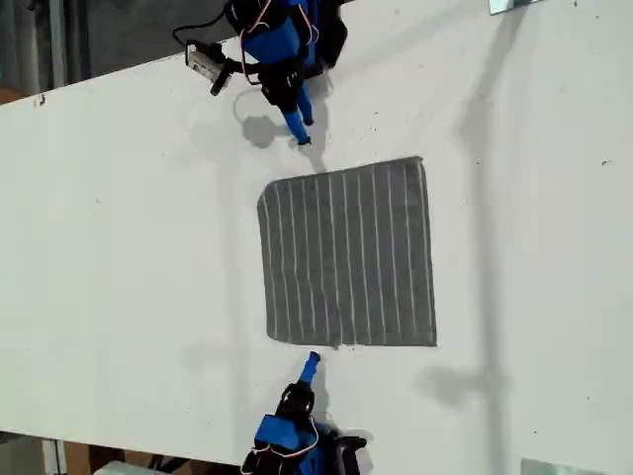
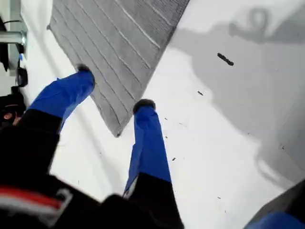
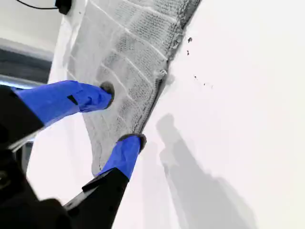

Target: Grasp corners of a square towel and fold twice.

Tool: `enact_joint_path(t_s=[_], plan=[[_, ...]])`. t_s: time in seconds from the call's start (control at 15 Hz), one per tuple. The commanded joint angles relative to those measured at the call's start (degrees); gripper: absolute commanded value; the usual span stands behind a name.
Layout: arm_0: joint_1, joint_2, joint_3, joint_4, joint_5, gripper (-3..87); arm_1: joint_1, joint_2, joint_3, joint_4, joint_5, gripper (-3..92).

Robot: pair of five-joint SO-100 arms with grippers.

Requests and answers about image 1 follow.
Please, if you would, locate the white metal table leg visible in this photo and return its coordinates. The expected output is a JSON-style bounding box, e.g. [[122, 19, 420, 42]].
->
[[41, 437, 68, 475]]

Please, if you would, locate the black camera cable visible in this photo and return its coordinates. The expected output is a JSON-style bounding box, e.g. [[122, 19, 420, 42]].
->
[[171, 9, 228, 48]]

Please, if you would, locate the white plastic container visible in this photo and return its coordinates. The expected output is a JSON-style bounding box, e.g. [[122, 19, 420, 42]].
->
[[91, 459, 154, 475]]

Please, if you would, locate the grey striped square towel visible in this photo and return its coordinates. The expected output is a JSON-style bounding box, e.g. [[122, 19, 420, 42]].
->
[[255, 155, 439, 348]]

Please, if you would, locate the red white servo wire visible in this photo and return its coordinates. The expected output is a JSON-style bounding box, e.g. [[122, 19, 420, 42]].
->
[[238, 0, 273, 86], [250, 403, 320, 456]]

